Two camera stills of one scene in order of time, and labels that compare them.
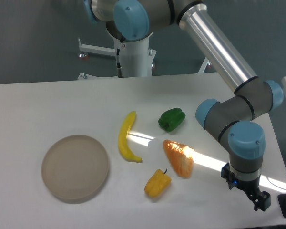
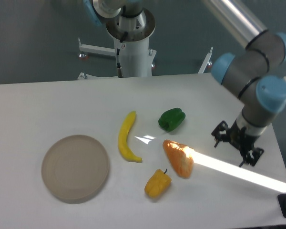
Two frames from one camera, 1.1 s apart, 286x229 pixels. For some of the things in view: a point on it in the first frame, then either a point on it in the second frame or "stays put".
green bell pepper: x=171 y=119 stays put
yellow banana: x=122 y=140 stays put
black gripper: x=251 y=187 → x=238 y=137
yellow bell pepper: x=158 y=183 stays put
